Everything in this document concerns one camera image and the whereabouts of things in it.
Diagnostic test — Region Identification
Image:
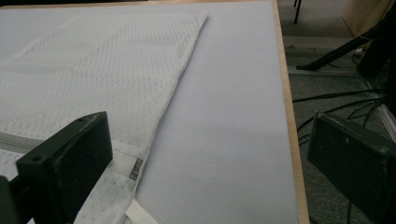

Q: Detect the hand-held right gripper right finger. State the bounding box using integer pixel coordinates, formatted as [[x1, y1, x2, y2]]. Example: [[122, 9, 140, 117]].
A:
[[306, 112, 396, 224]]

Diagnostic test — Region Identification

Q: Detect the light wooden cabinet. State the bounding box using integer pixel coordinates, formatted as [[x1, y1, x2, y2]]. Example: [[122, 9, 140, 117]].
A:
[[341, 0, 396, 39]]

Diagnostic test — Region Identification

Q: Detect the black metal stand leg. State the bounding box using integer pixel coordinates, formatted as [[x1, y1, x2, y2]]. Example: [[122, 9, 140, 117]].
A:
[[295, 28, 379, 71]]

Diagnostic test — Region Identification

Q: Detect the white mesh laundry bag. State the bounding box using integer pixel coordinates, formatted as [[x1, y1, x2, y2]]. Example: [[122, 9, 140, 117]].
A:
[[0, 11, 209, 224]]

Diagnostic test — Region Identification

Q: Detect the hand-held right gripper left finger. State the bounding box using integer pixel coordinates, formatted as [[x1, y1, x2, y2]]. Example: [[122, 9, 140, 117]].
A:
[[15, 111, 114, 224]]

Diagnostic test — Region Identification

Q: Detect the aluminium floor rail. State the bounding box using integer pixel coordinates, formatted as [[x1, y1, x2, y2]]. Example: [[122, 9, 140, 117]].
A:
[[287, 64, 362, 78]]

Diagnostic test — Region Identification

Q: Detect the black cable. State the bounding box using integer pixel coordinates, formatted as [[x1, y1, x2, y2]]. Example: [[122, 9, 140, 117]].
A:
[[292, 88, 387, 104], [296, 97, 387, 133]]

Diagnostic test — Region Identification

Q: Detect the dark chair leg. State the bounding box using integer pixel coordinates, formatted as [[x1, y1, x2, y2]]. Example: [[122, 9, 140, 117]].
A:
[[292, 0, 304, 25]]

